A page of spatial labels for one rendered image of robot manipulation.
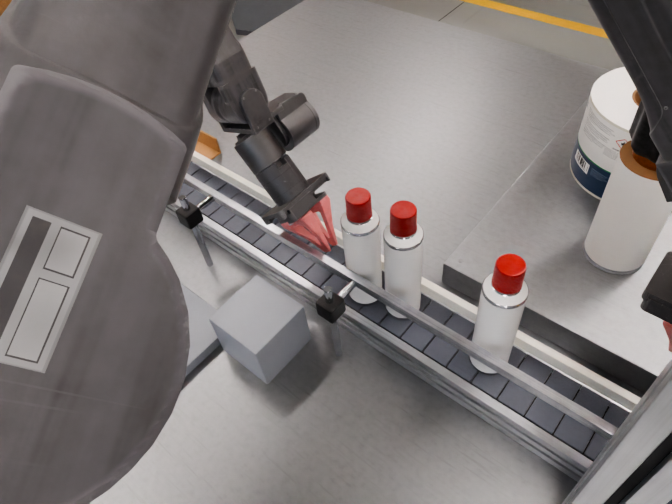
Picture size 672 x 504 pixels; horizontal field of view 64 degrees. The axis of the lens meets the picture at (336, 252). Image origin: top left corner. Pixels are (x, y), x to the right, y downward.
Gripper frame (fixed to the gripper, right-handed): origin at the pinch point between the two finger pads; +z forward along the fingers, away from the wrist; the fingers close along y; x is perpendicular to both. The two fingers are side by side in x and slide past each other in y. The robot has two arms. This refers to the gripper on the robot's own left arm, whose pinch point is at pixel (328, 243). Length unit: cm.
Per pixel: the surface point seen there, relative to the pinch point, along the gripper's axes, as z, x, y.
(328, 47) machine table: -25, 47, 60
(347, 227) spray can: -3.2, -11.4, -2.6
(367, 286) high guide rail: 5.5, -9.0, -3.9
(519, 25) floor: 21, 119, 246
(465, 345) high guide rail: 15.4, -20.6, -4.2
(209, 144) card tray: -22.4, 42.1, 13.7
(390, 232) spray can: -0.1, -15.7, -0.4
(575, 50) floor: 44, 92, 236
